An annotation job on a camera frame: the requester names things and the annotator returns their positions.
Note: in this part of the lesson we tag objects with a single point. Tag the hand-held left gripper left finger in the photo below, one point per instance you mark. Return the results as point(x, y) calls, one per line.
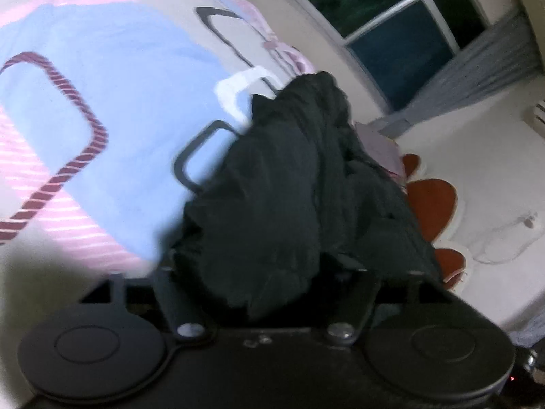
point(170, 302)

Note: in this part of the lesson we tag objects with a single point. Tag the patterned pink blue bedsheet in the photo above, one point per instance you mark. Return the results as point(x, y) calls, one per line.
point(106, 115)

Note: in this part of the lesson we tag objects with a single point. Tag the pink blanket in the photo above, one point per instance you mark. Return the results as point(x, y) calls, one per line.
point(289, 55)

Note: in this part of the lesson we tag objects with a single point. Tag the window with white frame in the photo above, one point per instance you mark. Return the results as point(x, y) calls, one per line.
point(383, 21)

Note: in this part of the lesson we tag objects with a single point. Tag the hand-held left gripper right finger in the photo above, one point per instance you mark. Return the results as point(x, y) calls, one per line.
point(357, 306)

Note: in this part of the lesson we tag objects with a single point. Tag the grey curtain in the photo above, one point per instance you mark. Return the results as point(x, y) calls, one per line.
point(477, 68)

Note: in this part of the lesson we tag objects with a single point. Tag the black padded jacket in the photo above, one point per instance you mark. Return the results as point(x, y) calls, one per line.
point(289, 196)

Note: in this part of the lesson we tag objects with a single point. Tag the pile of folded clothes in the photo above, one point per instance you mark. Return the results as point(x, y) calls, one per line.
point(383, 149)

